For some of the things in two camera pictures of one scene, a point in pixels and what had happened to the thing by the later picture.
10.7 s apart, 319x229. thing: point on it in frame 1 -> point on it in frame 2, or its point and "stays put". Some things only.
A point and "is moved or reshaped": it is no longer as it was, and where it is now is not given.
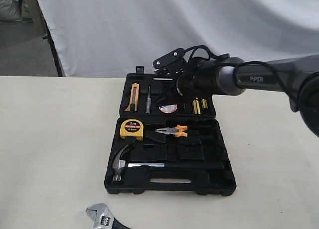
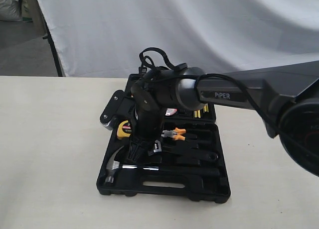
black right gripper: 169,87 -> 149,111
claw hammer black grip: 195,165 -> 188,171
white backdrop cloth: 109,33 stays put
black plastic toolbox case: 165,142 is moved or reshaped
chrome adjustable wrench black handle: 103,218 -> 159,148
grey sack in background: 10,10 stays put
